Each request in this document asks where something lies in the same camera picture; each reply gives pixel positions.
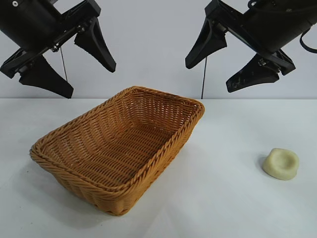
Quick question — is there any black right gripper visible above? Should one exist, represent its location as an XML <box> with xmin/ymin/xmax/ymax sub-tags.
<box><xmin>185</xmin><ymin>0</ymin><xmax>316</xmax><ymax>94</ymax></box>

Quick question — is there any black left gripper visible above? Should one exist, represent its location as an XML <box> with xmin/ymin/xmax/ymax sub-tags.
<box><xmin>0</xmin><ymin>0</ymin><xmax>117</xmax><ymax>99</ymax></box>

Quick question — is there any brown woven wicker basket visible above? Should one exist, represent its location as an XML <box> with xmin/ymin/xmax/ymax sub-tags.
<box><xmin>29</xmin><ymin>85</ymin><xmax>206</xmax><ymax>216</ymax></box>

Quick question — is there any pale yellow egg yolk pastry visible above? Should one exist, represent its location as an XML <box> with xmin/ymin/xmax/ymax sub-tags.
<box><xmin>262</xmin><ymin>148</ymin><xmax>300</xmax><ymax>182</ymax></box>

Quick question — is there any black looped cable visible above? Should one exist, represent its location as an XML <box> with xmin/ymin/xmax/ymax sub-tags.
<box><xmin>300</xmin><ymin>27</ymin><xmax>317</xmax><ymax>54</ymax></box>

